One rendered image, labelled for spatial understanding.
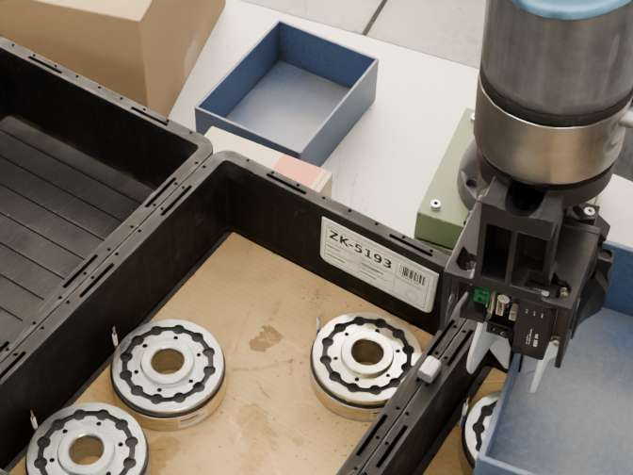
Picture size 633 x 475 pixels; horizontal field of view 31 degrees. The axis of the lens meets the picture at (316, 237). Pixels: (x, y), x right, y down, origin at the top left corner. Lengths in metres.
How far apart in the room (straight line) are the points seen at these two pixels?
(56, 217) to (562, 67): 0.79
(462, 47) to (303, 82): 1.23
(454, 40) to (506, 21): 2.23
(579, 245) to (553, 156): 0.09
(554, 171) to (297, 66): 1.02
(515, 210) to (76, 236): 0.70
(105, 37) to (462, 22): 1.56
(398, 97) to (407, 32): 1.23
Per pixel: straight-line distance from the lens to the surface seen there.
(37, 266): 1.19
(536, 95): 0.54
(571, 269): 0.63
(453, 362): 0.98
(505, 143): 0.57
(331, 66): 1.53
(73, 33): 1.39
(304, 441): 1.05
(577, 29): 0.52
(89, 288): 1.05
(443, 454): 1.05
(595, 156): 0.57
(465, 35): 2.77
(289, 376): 1.09
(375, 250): 1.08
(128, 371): 1.06
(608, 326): 0.86
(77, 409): 1.04
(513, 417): 0.80
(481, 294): 0.64
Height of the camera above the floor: 1.73
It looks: 49 degrees down
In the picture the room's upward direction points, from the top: 3 degrees clockwise
